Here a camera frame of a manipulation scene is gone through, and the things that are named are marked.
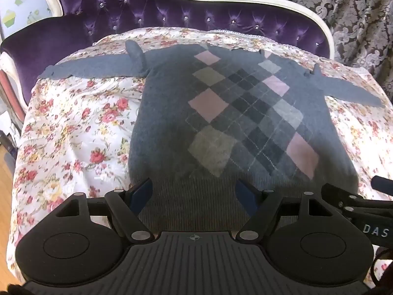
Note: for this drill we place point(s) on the cupcake wall poster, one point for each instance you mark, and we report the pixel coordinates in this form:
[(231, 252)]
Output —
[(18, 9)]

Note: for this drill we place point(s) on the purple tufted sofa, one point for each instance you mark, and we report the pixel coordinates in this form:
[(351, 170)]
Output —
[(153, 6)]

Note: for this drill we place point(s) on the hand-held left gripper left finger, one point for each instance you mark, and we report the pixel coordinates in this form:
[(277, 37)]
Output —
[(141, 192)]

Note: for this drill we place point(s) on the grey argyle sweater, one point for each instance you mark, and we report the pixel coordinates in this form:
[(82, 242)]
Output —
[(245, 98)]

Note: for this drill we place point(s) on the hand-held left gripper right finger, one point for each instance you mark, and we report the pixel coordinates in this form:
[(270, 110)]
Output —
[(243, 194)]

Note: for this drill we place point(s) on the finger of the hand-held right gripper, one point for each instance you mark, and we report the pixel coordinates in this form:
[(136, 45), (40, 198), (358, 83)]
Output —
[(382, 182), (340, 195)]

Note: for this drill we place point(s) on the floral blanket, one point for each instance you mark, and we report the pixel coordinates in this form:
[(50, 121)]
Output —
[(76, 129)]

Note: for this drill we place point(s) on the grey damask curtain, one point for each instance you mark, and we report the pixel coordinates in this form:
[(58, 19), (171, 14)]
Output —
[(353, 12)]

